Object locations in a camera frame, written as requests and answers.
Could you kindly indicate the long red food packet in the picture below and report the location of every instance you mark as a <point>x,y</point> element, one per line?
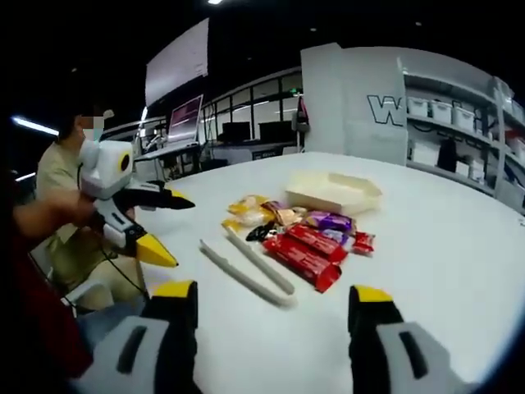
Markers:
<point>316,242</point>
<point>303,262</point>

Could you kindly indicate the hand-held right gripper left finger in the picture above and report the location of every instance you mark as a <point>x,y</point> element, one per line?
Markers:
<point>172,344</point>

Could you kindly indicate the yellow food packet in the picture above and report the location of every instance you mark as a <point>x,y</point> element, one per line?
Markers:
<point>248,211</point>

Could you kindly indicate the black item on shelf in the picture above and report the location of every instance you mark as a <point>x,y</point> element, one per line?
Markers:
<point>447,156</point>

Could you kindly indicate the purple food packet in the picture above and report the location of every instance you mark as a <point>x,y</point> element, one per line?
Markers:
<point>330,221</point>

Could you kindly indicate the white food tongs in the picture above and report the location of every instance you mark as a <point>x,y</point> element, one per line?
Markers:
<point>246,268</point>

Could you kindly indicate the white lettered pillar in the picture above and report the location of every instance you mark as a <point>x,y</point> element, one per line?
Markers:
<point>348,102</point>

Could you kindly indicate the brown pink food packet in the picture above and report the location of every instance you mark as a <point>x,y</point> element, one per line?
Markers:
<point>283,212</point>

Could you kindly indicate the white hanging board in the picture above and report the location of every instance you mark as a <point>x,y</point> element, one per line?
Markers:
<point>176,61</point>

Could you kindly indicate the white storage box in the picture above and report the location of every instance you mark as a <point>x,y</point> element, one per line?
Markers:
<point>463,117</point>
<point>441,111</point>
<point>418,107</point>

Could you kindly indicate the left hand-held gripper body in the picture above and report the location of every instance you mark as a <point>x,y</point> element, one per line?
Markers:
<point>102,164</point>

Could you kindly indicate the white shelf unit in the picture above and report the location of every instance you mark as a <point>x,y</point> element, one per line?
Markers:
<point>463,135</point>

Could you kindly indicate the white paper container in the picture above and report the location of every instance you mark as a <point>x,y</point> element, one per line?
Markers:
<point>328,193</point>

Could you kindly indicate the ceiling light tube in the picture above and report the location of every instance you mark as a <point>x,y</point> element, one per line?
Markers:
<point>35,126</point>

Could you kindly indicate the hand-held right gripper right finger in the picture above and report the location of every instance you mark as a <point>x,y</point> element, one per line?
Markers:
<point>369,340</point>

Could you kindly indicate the small red food packet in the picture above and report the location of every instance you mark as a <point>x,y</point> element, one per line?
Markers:
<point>363,243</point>

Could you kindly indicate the black monitor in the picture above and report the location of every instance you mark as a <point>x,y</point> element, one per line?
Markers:
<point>236,131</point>
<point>275,131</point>

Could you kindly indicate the monitor with pink screen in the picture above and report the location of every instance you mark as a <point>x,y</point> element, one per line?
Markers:
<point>185,119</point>

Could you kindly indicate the person's red sleeve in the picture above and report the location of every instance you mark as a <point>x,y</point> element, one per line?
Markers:
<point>37,295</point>

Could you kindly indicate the black food packet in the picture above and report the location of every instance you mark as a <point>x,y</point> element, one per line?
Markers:
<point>260,233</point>

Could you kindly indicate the hanging red garment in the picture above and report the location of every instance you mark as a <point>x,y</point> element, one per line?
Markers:
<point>302,114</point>

